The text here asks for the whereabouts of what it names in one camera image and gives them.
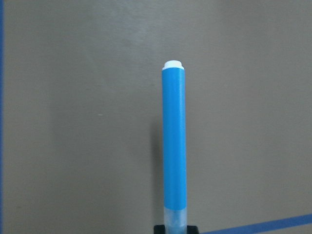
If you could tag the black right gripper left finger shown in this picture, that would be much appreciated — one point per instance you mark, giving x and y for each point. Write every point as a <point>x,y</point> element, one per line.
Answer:
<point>159,229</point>

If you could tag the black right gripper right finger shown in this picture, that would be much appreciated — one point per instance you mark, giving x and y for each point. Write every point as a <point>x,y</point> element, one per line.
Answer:
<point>192,229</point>

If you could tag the blue marker pen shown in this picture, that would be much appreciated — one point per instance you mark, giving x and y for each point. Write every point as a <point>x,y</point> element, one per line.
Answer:
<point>174,147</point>

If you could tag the brown paper table cover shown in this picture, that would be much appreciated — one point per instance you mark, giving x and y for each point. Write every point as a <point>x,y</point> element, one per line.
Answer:
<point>82,124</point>

